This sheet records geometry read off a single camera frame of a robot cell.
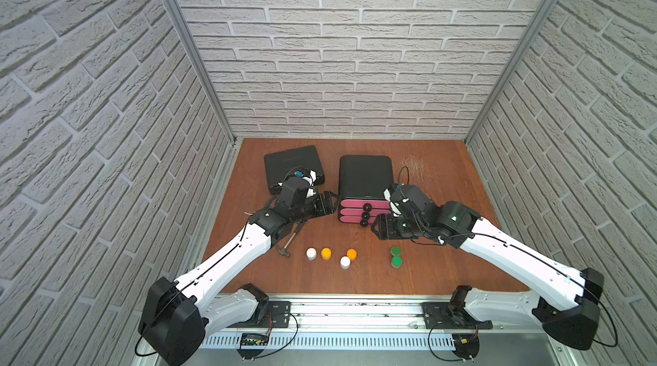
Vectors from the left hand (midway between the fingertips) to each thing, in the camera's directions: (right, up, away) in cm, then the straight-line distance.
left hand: (327, 192), depth 79 cm
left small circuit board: (-21, -44, -7) cm, 49 cm away
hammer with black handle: (-15, -21, +6) cm, 26 cm away
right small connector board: (+39, -42, -10) cm, 59 cm away
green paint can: (+23, -21, +6) cm, 32 cm away
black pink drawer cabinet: (+12, +3, +6) cm, 14 cm away
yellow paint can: (0, -21, +5) cm, 22 cm away
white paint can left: (-6, -21, +4) cm, 22 cm away
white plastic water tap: (-5, +4, -5) cm, 8 cm away
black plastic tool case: (-20, +9, +27) cm, 34 cm away
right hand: (+16, -9, -7) cm, 20 cm away
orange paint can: (+8, -21, +4) cm, 23 cm away
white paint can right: (+6, -23, +2) cm, 24 cm away
